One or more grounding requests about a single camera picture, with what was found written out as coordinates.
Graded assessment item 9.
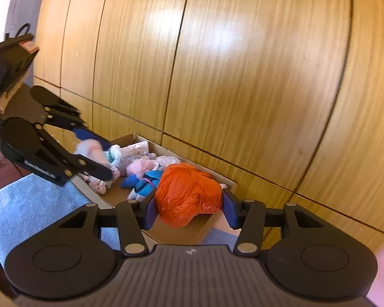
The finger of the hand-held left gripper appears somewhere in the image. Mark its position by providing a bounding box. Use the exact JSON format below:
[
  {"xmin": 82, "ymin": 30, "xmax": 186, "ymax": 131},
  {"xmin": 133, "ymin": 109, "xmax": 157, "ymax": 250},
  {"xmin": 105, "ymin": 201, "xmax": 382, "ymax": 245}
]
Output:
[
  {"xmin": 30, "ymin": 85, "xmax": 111, "ymax": 150},
  {"xmin": 22, "ymin": 130, "xmax": 113, "ymax": 187}
]

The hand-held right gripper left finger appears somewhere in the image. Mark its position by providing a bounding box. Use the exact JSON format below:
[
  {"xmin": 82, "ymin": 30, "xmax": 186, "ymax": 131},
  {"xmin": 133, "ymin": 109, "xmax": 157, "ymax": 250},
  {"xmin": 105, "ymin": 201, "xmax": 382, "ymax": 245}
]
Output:
[{"xmin": 56, "ymin": 196, "xmax": 159, "ymax": 257}]

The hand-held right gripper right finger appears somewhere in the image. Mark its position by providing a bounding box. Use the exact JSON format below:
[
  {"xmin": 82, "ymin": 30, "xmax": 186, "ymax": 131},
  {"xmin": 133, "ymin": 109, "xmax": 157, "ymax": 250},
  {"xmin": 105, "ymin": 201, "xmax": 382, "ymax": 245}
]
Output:
[{"xmin": 222, "ymin": 189, "xmax": 327, "ymax": 257}]

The pale striped sock ball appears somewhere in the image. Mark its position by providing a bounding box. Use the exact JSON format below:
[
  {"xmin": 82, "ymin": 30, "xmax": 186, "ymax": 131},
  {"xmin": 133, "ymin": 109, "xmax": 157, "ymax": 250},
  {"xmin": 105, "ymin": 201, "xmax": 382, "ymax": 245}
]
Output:
[{"xmin": 76, "ymin": 139, "xmax": 111, "ymax": 167}]

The teal blue knit bundle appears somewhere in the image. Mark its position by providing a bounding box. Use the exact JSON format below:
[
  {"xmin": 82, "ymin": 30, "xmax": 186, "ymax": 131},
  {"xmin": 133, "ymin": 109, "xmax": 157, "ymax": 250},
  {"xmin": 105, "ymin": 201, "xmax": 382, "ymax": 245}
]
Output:
[{"xmin": 131, "ymin": 170, "xmax": 164, "ymax": 200}]

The white teal sock bundle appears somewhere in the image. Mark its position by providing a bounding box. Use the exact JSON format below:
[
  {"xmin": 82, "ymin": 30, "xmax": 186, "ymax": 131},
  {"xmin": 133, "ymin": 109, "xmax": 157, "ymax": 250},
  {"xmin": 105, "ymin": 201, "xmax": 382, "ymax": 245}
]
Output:
[{"xmin": 107, "ymin": 145, "xmax": 123, "ymax": 169}]

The shallow cardboard box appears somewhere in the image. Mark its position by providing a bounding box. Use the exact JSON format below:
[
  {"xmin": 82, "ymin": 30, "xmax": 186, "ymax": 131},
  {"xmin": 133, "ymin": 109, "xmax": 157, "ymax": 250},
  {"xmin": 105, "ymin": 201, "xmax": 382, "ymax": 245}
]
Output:
[{"xmin": 71, "ymin": 133, "xmax": 239, "ymax": 246}]

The bright blue sock ball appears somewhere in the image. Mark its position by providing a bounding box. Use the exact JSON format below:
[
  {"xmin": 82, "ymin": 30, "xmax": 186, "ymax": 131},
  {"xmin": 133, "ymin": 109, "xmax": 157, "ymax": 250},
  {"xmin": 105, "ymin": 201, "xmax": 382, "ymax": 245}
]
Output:
[{"xmin": 120, "ymin": 174, "xmax": 138, "ymax": 190}]

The orange plastic bag bundle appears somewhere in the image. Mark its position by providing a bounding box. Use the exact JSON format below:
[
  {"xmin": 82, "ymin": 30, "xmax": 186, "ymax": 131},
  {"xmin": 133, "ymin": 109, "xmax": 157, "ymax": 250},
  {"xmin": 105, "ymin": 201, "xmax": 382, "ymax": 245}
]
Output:
[{"xmin": 155, "ymin": 163, "xmax": 225, "ymax": 228}]

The pink fluffy bundle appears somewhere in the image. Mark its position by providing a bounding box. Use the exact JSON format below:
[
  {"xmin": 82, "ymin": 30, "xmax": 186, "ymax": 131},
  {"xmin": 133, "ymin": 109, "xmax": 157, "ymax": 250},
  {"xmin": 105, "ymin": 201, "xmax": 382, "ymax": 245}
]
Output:
[{"xmin": 126, "ymin": 158, "xmax": 158, "ymax": 177}]

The person's left hand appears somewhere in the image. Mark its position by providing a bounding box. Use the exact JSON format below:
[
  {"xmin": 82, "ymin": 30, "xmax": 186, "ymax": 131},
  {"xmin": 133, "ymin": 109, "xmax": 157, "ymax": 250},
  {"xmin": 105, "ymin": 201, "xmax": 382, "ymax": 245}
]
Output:
[{"xmin": 0, "ymin": 81, "xmax": 25, "ymax": 128}]

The grey door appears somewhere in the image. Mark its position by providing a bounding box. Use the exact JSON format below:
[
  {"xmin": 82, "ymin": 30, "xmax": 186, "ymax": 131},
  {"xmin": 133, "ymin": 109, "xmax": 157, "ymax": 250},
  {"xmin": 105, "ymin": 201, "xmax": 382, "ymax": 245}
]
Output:
[{"xmin": 5, "ymin": 0, "xmax": 53, "ymax": 43}]

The blue towel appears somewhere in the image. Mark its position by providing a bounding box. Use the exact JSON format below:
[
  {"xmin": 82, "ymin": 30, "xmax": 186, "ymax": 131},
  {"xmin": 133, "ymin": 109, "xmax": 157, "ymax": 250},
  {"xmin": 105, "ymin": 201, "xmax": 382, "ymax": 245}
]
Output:
[{"xmin": 0, "ymin": 174, "xmax": 241, "ymax": 254}]

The wooden wardrobe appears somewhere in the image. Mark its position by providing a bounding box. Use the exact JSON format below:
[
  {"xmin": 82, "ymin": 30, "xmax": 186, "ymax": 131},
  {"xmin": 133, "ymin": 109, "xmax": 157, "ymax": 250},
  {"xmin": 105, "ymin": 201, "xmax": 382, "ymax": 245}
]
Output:
[{"xmin": 32, "ymin": 0, "xmax": 384, "ymax": 253}]

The black cable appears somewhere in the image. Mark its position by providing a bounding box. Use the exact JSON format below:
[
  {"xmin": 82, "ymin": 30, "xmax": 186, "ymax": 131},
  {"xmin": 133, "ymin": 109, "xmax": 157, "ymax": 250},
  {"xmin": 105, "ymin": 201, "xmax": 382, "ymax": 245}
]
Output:
[{"xmin": 14, "ymin": 22, "xmax": 31, "ymax": 38}]

